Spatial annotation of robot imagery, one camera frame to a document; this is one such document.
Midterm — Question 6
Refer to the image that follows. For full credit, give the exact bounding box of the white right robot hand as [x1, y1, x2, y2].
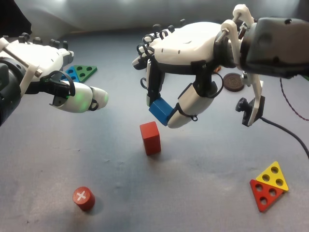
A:
[132, 18, 232, 129]

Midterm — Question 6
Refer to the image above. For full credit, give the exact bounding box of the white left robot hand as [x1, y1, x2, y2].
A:
[0, 32, 109, 114]

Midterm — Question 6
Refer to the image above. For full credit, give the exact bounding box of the blue block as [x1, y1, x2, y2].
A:
[148, 97, 174, 127]

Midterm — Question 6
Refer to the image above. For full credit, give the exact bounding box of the red block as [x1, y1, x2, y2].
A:
[139, 121, 162, 156]

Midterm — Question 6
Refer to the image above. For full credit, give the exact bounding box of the blue triangle with holes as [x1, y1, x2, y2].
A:
[60, 66, 81, 83]

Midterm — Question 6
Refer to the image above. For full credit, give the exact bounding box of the green triangle block with holes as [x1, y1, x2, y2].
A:
[73, 65, 98, 84]

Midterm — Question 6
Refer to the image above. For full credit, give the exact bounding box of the yellow triangle block with holes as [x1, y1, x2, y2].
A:
[255, 161, 290, 192]

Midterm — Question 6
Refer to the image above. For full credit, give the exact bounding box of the red triangle with holes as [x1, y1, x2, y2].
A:
[249, 179, 286, 213]

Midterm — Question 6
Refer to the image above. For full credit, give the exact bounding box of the chocolate sandwich cookie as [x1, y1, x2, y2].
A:
[222, 72, 245, 92]

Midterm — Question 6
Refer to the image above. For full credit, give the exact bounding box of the white fabric sheet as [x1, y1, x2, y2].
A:
[13, 0, 309, 37]

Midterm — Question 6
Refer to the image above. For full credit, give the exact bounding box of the grey table cloth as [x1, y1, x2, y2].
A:
[0, 26, 309, 232]

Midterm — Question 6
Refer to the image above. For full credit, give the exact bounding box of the red cylinder with white cross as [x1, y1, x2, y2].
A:
[72, 186, 96, 212]

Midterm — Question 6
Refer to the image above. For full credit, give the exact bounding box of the braided dark cable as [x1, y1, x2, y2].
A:
[279, 76, 309, 122]

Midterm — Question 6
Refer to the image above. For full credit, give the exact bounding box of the black camera cable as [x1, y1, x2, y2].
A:
[259, 116, 309, 158]

